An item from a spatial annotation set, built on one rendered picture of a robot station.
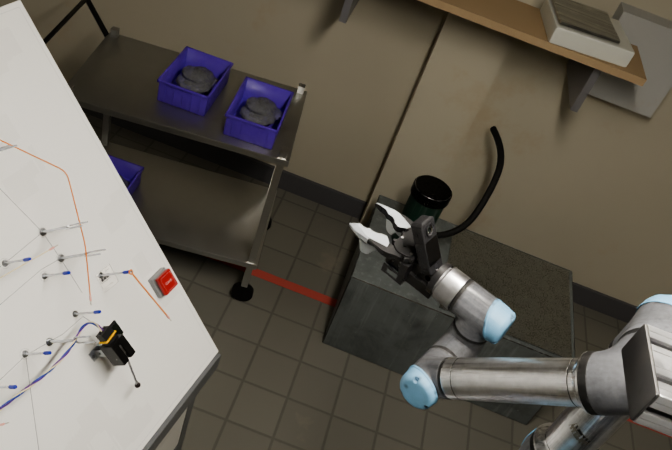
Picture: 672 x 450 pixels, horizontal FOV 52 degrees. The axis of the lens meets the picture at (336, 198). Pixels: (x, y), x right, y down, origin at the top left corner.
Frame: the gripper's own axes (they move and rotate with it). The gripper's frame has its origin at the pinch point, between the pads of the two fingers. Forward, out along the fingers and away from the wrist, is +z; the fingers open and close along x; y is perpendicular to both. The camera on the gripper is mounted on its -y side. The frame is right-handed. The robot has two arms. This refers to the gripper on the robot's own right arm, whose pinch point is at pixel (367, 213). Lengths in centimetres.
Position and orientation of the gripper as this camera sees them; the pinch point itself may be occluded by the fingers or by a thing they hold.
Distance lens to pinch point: 140.4
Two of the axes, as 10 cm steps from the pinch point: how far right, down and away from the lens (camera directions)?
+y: -1.9, 6.8, 7.1
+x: 6.4, -4.6, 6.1
